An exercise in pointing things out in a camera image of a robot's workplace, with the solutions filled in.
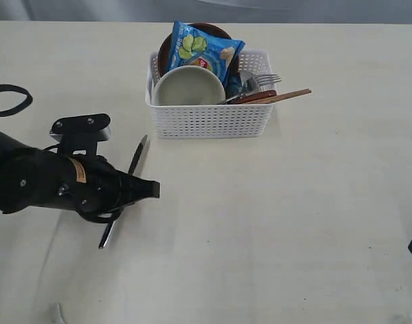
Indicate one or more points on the pale green ceramic bowl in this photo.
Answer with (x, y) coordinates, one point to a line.
(188, 85)

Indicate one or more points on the silver table knife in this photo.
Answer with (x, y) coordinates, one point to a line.
(134, 162)

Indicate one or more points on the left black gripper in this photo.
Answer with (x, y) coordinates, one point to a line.
(92, 187)

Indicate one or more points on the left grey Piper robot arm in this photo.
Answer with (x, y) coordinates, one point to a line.
(29, 177)

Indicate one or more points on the upper wooden chopstick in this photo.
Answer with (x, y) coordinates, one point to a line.
(282, 97)

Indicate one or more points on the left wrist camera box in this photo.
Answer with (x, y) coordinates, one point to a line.
(81, 133)

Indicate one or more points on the wooden chopstick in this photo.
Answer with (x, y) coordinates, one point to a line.
(271, 96)
(282, 97)

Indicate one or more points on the silver fork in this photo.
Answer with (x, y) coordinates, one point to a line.
(256, 82)

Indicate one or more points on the lower wooden chopstick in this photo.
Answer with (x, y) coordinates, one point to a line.
(271, 96)

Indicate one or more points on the dark brown round plate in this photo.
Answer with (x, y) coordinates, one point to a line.
(209, 28)

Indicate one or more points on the blue chips bag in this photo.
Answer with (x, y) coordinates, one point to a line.
(192, 46)

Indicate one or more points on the brown wooden spoon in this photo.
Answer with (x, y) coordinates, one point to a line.
(254, 97)

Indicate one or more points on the white perforated plastic basket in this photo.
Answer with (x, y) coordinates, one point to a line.
(204, 121)

